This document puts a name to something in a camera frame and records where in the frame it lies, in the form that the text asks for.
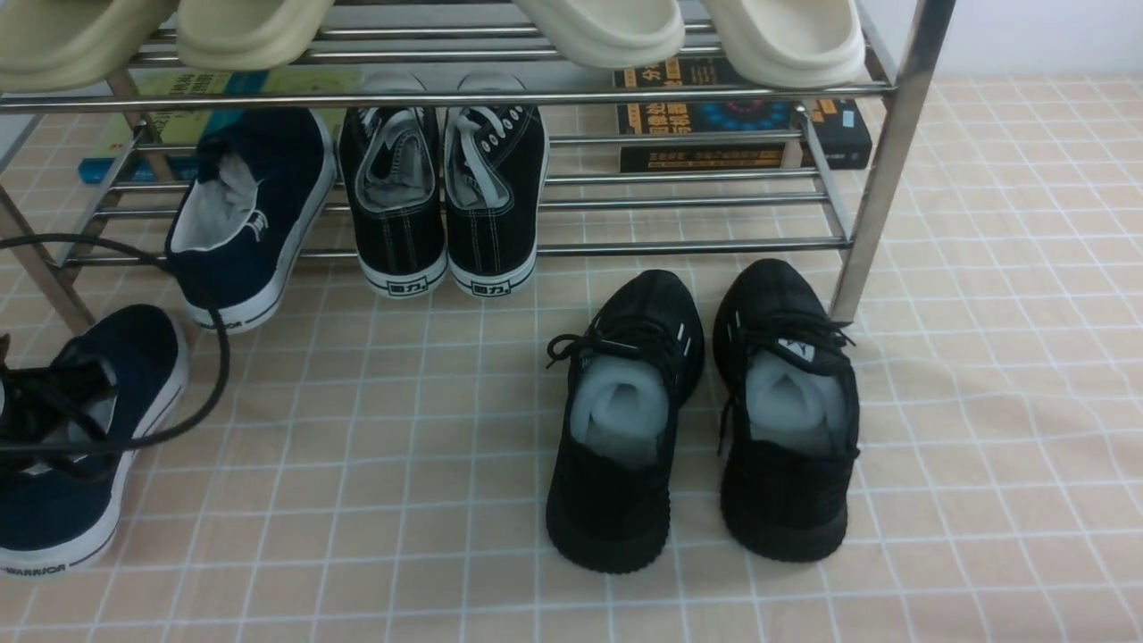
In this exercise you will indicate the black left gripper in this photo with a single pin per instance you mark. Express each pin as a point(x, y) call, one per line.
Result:
point(69, 402)

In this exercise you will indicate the black knit sneaker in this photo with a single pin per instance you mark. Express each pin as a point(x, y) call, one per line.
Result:
point(630, 373)
point(790, 426)

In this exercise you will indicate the black knit sneaker left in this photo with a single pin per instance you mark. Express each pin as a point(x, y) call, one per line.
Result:
point(630, 373)

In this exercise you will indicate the navy slip-on shoe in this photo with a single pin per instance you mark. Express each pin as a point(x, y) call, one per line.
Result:
point(261, 181)
point(118, 381)

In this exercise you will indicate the black canvas sneaker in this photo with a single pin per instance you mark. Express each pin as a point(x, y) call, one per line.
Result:
point(494, 170)
point(389, 161)

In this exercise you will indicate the olive foam slipper far left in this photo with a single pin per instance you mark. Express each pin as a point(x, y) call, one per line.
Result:
point(62, 45)

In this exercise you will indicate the green and blue book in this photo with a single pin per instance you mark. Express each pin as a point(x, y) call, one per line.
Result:
point(185, 129)

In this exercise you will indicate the black knit sneaker right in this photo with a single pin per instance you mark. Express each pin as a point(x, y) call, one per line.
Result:
point(790, 426)

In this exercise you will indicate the black canvas sneaker right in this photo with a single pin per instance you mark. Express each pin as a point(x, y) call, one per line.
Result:
point(494, 170)

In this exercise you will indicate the cream foam slipper far right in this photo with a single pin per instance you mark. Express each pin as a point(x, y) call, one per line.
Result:
point(791, 44)

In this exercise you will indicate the olive foam slipper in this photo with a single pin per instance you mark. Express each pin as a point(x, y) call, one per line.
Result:
point(246, 35)
point(62, 45)

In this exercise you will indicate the stainless steel shoe rack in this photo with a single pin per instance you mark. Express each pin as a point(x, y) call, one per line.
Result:
point(142, 166)

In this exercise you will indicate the black canvas sneaker left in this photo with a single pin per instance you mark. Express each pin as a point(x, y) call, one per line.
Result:
point(389, 161)

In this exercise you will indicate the cream foam slipper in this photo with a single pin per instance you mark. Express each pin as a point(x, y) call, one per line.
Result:
point(609, 35)
point(791, 44)

